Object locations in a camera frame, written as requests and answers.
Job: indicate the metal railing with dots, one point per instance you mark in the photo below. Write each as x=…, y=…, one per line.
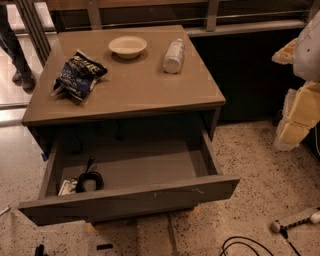
x=200, y=18

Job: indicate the person's legs and shoes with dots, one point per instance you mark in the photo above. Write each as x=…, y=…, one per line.
x=11, y=46

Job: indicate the grey-brown drawer cabinet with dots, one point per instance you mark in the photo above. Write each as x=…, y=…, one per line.
x=130, y=88

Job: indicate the small black floor object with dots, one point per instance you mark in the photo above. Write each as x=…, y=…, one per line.
x=39, y=251

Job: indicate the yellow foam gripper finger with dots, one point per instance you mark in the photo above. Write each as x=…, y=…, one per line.
x=300, y=113
x=286, y=54

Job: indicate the open grey top drawer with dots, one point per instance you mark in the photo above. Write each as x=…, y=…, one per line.
x=141, y=177

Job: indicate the black tape on floor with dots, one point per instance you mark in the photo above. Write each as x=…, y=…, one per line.
x=104, y=246

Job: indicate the blue chip bag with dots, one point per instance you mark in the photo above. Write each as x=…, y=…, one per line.
x=78, y=76

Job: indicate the white packet in drawer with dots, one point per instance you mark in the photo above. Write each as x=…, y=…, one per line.
x=67, y=187

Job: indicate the white power strip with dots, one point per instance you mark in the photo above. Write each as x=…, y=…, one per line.
x=309, y=215

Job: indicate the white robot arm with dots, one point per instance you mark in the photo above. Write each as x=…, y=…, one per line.
x=306, y=63

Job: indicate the white bowl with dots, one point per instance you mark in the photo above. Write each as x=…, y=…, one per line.
x=127, y=47

